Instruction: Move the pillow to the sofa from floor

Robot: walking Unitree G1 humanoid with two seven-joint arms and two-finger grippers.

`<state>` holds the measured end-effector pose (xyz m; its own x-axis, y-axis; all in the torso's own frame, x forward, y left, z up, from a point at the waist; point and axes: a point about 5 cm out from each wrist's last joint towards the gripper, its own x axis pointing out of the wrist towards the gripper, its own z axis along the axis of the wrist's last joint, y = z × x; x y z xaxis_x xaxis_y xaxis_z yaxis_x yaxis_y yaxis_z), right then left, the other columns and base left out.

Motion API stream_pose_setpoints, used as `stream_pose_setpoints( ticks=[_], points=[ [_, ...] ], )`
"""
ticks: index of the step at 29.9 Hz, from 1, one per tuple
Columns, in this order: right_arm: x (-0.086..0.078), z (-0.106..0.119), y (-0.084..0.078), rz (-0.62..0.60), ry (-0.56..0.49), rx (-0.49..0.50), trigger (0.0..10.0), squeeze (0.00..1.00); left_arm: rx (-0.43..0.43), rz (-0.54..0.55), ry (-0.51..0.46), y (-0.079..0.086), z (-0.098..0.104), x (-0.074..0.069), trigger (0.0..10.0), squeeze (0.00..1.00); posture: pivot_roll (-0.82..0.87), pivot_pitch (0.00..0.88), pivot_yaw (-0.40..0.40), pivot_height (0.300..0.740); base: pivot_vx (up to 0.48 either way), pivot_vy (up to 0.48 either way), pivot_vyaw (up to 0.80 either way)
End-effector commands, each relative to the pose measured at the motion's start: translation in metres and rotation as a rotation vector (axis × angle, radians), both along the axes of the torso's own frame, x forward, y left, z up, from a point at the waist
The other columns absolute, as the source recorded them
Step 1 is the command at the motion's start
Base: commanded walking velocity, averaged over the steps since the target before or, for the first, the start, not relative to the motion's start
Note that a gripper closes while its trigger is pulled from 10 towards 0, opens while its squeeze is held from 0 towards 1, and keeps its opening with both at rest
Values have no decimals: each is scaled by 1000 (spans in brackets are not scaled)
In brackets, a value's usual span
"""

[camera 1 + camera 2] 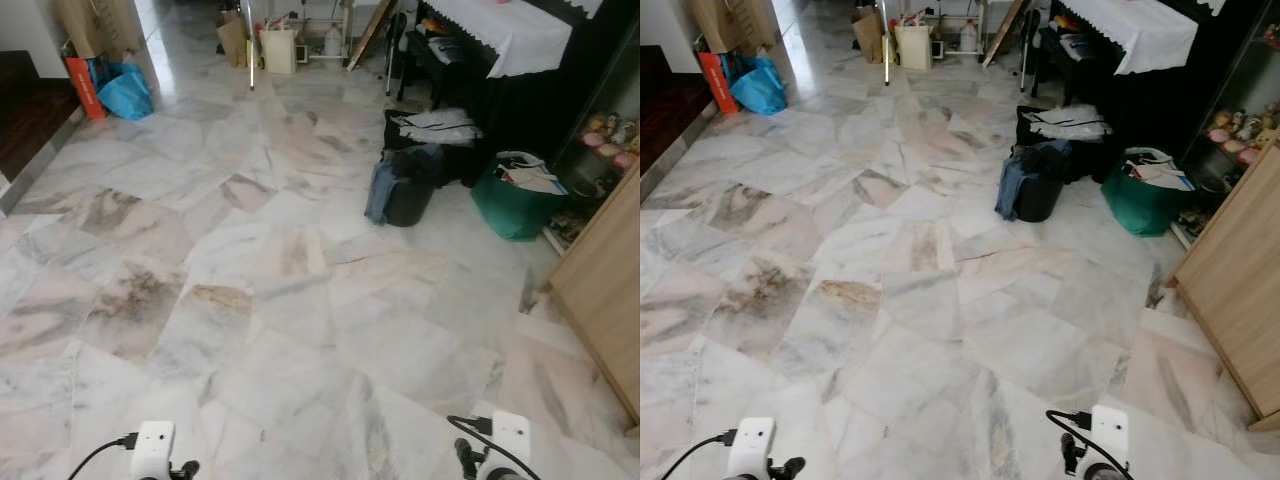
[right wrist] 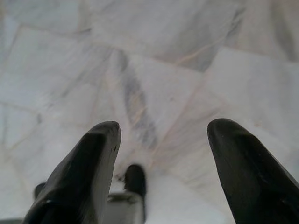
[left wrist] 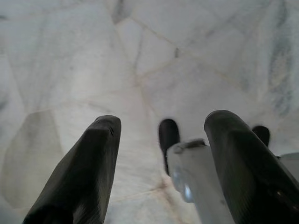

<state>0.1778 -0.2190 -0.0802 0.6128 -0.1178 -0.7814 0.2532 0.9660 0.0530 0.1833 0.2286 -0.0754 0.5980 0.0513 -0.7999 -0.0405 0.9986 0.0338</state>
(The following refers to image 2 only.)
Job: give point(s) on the robot right leg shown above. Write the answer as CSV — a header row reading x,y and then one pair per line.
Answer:
x,y
136,182

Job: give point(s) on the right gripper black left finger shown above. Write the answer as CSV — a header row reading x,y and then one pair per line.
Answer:
x,y
79,177

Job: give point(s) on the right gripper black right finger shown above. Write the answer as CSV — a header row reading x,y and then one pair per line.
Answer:
x,y
252,177

